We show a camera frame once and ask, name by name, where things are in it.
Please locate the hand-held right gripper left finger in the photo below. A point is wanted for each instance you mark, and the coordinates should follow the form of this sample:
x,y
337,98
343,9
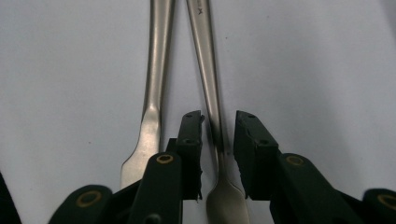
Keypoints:
x,y
162,186

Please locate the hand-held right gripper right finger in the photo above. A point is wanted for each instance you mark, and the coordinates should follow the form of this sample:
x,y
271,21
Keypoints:
x,y
280,186

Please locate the stainless steel cutlery piece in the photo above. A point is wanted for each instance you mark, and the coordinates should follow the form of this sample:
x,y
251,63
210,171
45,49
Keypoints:
x,y
202,46
158,62

